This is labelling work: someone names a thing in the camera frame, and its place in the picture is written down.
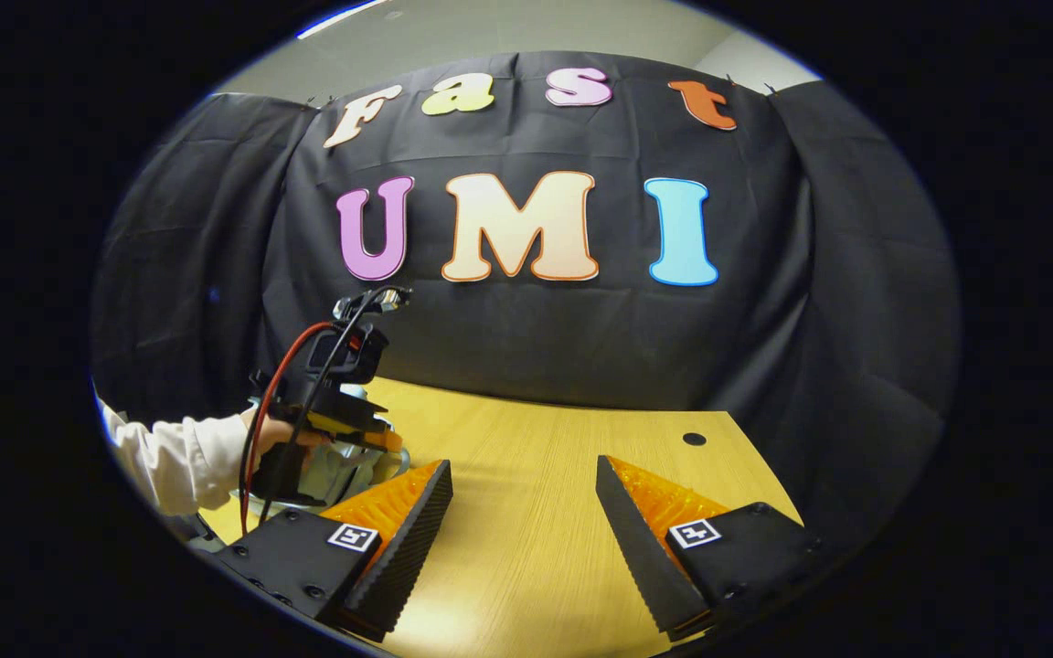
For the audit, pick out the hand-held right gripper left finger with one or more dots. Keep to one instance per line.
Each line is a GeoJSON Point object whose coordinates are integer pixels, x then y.
{"type": "Point", "coordinates": [403, 557]}

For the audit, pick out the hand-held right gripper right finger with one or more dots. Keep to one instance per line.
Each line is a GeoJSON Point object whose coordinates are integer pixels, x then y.
{"type": "Point", "coordinates": [641, 557]}

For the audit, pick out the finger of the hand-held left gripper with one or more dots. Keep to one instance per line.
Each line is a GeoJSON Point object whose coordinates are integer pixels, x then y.
{"type": "Point", "coordinates": [371, 439]}

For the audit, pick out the light blue suitcase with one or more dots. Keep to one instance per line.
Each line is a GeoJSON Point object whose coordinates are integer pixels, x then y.
{"type": "Point", "coordinates": [344, 471]}

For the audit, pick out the black backdrop cloth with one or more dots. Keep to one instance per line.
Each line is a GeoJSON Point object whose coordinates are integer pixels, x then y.
{"type": "Point", "coordinates": [536, 338]}

